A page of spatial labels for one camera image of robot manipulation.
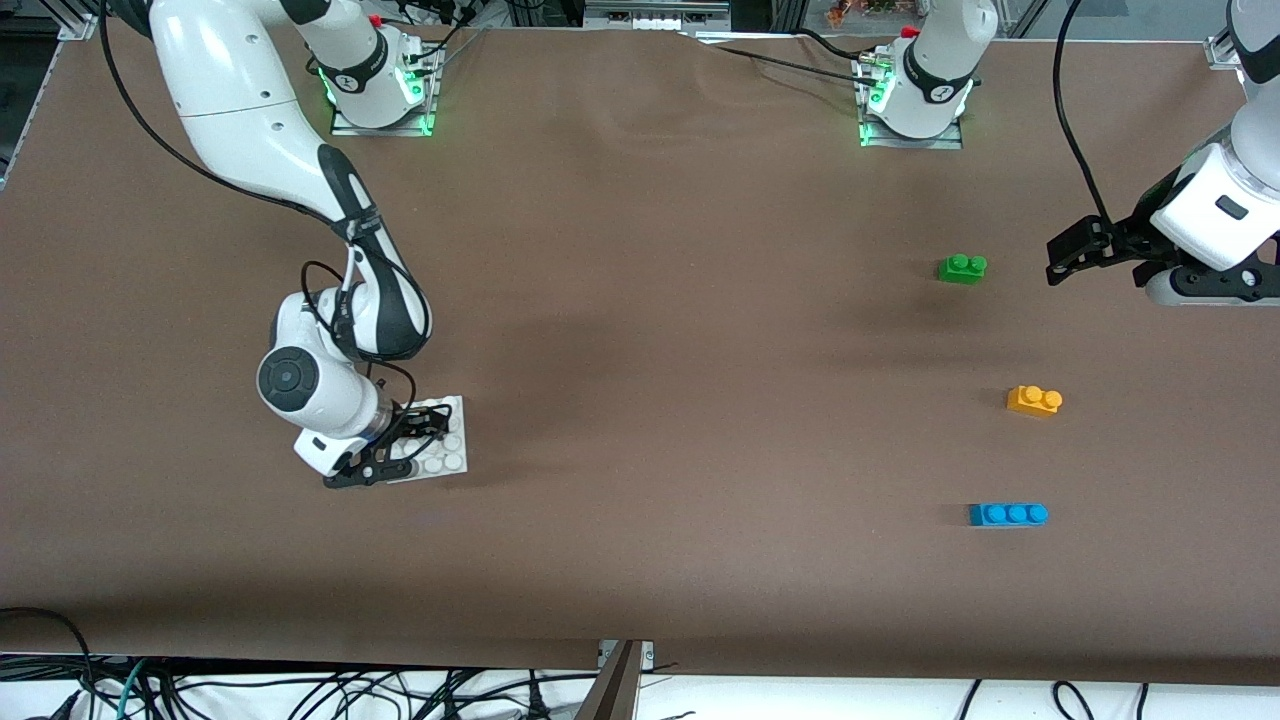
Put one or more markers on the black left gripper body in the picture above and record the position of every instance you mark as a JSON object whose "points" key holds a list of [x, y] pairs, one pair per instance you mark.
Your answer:
{"points": [[1122, 240]]}

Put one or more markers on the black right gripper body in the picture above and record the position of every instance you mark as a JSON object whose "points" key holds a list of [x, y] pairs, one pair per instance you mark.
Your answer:
{"points": [[407, 424]]}

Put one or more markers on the white studded base plate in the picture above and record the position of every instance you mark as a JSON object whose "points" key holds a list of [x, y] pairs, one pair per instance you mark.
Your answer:
{"points": [[450, 455]]}

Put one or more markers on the yellow two-stud block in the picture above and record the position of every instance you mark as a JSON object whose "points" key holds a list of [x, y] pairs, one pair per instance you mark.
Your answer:
{"points": [[1030, 402]]}

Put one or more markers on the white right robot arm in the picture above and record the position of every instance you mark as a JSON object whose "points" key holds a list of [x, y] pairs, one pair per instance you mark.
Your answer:
{"points": [[240, 100]]}

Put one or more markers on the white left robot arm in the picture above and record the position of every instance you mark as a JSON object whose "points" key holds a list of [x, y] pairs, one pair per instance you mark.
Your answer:
{"points": [[935, 70]]}

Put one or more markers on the green two-stud block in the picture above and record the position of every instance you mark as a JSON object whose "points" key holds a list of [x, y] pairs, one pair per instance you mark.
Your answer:
{"points": [[960, 270]]}

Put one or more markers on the blue three-stud block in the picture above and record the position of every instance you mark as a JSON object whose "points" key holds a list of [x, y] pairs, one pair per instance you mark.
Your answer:
{"points": [[1005, 515]]}

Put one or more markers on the brown table cover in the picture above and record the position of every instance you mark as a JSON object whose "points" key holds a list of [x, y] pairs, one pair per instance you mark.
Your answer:
{"points": [[640, 300]]}

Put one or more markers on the orange patterned object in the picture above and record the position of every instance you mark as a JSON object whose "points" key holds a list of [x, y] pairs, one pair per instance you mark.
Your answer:
{"points": [[848, 12]]}

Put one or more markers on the grey metal rack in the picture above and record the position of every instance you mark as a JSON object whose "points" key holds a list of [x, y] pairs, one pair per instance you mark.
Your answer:
{"points": [[655, 18]]}

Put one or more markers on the aluminium corner bracket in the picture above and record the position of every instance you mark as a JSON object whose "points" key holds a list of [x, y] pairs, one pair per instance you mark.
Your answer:
{"points": [[78, 27], [1218, 50]]}

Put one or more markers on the metal table bracket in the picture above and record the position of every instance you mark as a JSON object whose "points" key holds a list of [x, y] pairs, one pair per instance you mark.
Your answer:
{"points": [[612, 690]]}

